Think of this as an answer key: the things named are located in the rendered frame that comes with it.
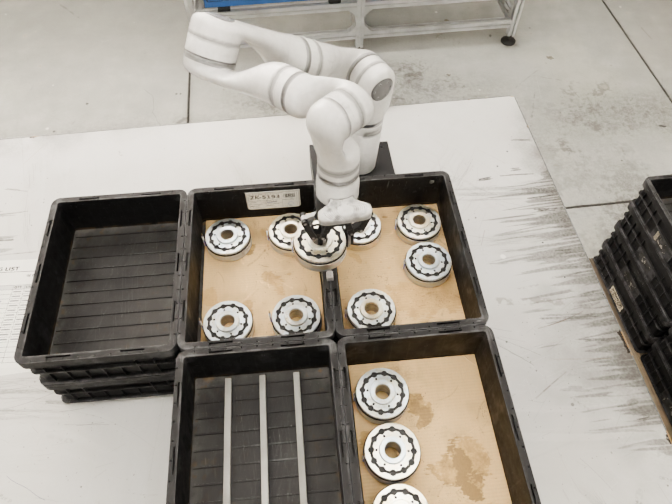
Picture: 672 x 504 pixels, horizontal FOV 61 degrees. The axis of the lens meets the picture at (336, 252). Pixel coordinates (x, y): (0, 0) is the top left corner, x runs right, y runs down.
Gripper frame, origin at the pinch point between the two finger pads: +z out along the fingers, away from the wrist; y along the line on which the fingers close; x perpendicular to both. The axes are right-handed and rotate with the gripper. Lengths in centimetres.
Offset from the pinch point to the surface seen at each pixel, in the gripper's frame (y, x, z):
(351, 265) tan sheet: -5.1, -5.5, 17.8
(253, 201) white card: 14.4, -23.6, 12.1
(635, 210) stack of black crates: -106, -30, 49
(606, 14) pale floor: -202, -198, 92
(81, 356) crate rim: 50, 11, 10
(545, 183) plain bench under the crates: -67, -30, 29
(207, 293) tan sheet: 27.4, -4.8, 18.7
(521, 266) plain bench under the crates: -50, -5, 30
